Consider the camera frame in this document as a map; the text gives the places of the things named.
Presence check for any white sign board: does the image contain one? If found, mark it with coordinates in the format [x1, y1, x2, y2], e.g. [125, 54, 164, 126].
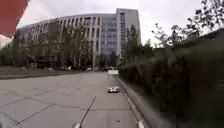
[107, 69, 120, 76]

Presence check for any small white robot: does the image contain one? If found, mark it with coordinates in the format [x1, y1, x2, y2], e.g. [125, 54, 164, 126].
[107, 86, 120, 94]

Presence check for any large grey curved building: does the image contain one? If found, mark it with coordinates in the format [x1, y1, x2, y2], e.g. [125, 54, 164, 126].
[15, 7, 142, 66]

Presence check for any grey stone kerb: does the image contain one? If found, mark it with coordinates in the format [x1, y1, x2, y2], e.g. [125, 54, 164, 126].
[117, 77, 174, 128]

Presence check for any row of trees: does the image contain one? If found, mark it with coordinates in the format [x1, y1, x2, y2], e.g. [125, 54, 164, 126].
[0, 19, 118, 71]

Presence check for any grey paved plaza ground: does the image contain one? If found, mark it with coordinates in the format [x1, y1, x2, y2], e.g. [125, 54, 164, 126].
[0, 71, 145, 128]

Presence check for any dark green hedge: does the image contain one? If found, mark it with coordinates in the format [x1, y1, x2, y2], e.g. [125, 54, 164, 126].
[117, 39, 224, 128]

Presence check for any grass strip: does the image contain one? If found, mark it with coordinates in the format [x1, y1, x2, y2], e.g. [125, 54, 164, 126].
[0, 65, 83, 80]

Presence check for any tree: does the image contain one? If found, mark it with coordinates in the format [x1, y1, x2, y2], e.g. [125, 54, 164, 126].
[151, 0, 224, 48]

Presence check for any red object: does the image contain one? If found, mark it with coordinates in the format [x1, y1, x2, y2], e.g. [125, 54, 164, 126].
[0, 0, 31, 38]

